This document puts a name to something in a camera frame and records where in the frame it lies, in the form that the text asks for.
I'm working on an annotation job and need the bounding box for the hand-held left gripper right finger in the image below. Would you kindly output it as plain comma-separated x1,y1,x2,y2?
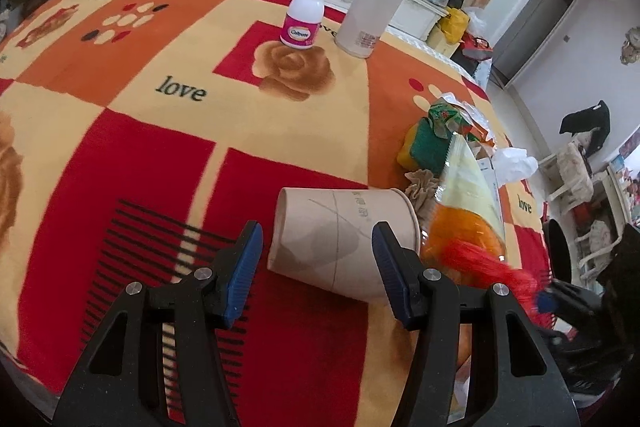
371,221,583,427

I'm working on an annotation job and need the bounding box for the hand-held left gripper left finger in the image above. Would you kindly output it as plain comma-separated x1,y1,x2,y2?
52,220,264,427

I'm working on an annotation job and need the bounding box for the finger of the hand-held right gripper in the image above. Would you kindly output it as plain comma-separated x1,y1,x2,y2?
535,281,603,320

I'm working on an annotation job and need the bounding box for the brown paper cup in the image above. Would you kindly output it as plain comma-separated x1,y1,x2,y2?
266,187,421,300

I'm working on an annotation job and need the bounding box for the yellow green sponge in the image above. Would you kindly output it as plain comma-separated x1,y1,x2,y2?
396,117,453,172

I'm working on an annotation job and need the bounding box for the white tissue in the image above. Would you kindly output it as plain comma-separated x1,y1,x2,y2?
492,147,539,182

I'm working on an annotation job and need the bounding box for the black round stool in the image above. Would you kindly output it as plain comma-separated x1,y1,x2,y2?
542,217,573,283

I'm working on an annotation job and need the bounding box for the beige crumpled cloth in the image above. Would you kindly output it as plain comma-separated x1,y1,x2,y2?
404,169,441,220

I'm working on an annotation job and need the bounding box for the white upholstered chair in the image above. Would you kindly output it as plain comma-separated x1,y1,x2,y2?
575,207,626,278
542,142,608,215

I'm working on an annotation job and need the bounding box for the clear yellow orange plastic bag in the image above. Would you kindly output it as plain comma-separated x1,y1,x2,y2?
420,132,508,268

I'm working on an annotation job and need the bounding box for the red orange printed blanket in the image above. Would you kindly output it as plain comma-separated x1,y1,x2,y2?
0,0,551,427

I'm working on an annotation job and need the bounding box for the white plastic wrapper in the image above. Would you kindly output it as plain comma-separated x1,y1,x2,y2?
436,92,496,142

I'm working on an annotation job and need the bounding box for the black garment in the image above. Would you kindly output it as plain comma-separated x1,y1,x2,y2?
559,101,612,152

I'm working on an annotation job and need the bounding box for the white pill bottle pink label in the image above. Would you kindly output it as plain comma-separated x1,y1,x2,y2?
280,0,333,52

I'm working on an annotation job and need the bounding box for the white thermos bottle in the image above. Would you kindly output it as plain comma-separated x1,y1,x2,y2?
334,0,417,58

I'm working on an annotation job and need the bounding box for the gold wall ornament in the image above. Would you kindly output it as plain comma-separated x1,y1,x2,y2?
620,26,640,65

